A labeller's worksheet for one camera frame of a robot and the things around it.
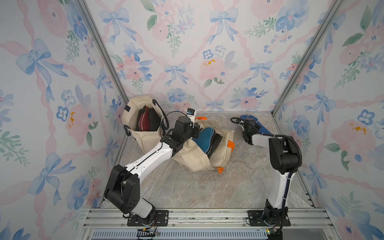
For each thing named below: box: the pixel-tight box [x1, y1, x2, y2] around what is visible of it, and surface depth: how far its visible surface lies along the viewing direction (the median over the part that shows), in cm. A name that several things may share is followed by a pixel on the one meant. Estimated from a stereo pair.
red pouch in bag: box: [135, 104, 161, 131], surface depth 96 cm
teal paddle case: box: [192, 127, 215, 153], surface depth 96 cm
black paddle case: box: [205, 130, 223, 159], surface depth 93 cm
